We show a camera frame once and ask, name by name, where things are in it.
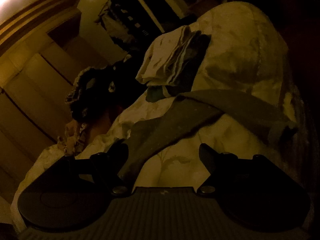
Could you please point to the folded white floral cloth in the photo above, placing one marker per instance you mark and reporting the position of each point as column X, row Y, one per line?
column 160, row 52

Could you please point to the dark frilly cloth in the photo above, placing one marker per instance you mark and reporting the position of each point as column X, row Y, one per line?
column 92, row 97

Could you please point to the grey garment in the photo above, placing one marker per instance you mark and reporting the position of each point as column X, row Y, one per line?
column 180, row 120

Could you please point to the folded teal cloth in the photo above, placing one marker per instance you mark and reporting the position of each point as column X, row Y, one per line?
column 155, row 93

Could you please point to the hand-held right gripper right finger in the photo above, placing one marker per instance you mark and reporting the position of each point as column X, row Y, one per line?
column 208, row 156

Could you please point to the white floral blanket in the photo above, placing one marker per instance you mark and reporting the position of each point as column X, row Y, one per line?
column 240, row 55

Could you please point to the dark shelf unit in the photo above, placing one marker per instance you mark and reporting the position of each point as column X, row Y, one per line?
column 135, row 10

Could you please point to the folded dark cloth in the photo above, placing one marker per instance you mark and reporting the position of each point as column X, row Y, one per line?
column 192, row 60

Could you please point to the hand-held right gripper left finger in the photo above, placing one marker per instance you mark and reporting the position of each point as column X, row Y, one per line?
column 119, row 155

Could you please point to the cream panelled wardrobe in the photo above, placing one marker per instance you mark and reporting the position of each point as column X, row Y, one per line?
column 32, row 90

